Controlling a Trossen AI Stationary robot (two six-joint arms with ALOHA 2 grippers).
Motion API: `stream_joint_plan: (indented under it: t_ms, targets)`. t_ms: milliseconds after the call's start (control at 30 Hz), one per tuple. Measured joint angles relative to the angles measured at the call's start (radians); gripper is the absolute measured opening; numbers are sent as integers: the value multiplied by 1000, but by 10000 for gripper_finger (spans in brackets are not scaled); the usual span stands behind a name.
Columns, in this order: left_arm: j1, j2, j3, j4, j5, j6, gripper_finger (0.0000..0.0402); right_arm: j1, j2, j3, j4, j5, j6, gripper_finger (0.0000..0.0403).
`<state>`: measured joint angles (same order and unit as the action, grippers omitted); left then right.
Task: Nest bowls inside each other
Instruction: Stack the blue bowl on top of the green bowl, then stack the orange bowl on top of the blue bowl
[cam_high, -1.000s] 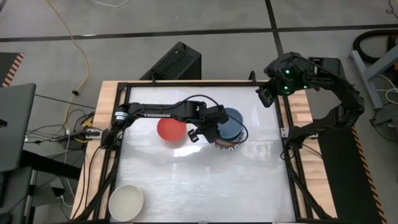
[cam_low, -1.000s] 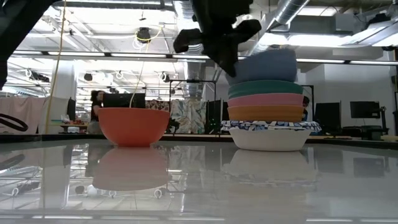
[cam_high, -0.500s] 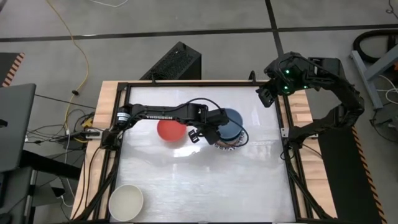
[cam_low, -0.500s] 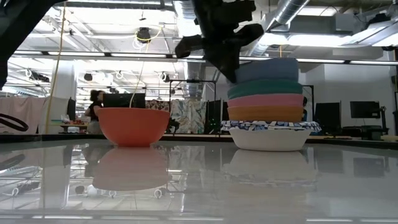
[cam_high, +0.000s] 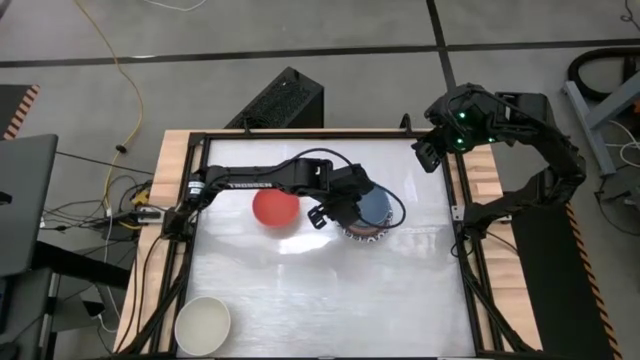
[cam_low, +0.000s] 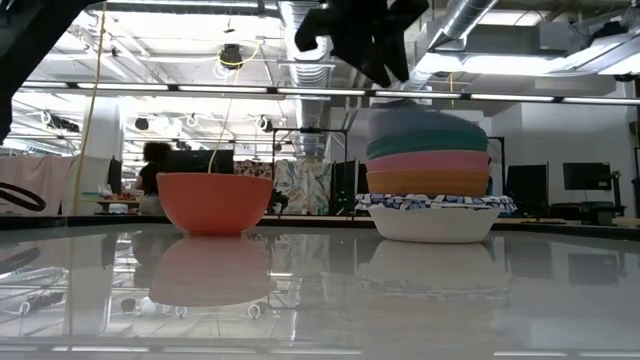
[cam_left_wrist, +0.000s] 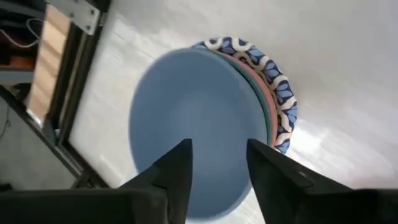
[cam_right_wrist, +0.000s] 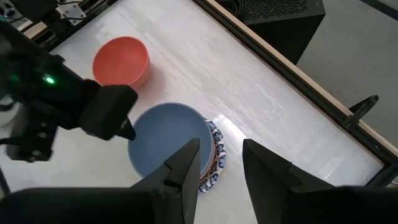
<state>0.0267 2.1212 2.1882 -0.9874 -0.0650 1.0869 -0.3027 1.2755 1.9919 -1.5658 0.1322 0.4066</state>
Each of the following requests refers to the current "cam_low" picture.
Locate person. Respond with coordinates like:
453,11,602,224
135,141,174,216

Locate pink curtain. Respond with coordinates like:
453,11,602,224
0,154,76,216

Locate brown floral fabric panel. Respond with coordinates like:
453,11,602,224
233,159,275,180

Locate black divider panel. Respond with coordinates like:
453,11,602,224
329,159,370,216

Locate orange plastic bowl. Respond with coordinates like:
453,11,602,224
366,169,491,197

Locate small black monitor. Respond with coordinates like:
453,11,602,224
562,161,614,191

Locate tall black screen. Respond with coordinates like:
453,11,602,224
504,162,550,216

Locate blue plastic bowl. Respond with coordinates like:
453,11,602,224
367,102,489,146

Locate black tube stand frame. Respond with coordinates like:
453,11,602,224
271,127,350,217

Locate red plastic bowl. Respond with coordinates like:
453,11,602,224
156,172,275,237

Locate narrow black monitor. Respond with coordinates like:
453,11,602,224
107,157,124,195

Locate pink plastic bowl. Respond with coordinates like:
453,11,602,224
365,149,492,174

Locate black cable loop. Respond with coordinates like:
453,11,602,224
0,182,47,213

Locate teal plastic bowl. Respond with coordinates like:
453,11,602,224
366,128,489,161

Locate black overhead light bar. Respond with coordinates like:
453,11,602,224
19,79,640,107

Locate leaf print fabric panel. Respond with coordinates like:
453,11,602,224
273,158,334,216

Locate blue patterned paper bowl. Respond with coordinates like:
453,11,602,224
354,193,518,245

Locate black metal table frame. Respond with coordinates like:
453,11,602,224
0,213,640,242

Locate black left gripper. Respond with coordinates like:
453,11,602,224
293,0,431,89

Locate black ceiling dome device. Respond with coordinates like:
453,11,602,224
219,43,245,70

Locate thin yellow cable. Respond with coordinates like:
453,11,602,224
207,43,264,175

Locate silver spiral air duct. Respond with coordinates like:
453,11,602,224
402,0,501,91
278,0,337,156

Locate wide black monitor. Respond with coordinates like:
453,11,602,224
167,148,235,175

